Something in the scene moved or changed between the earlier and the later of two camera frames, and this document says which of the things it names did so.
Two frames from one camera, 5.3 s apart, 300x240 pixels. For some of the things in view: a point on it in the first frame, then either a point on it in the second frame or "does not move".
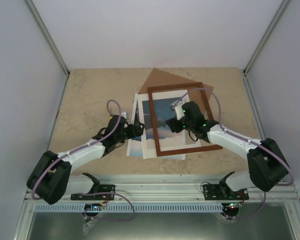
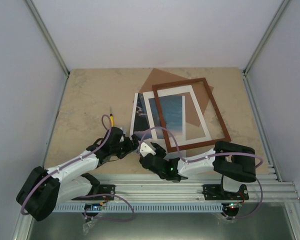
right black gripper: x=173 y=125 → x=160 y=149
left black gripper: x=139 y=132 → x=130 y=148
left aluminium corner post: x=48 y=37 does not move
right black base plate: x=213 y=192 does not move
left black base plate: x=102 y=188 does not move
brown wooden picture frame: x=169 y=152 → x=193 y=145
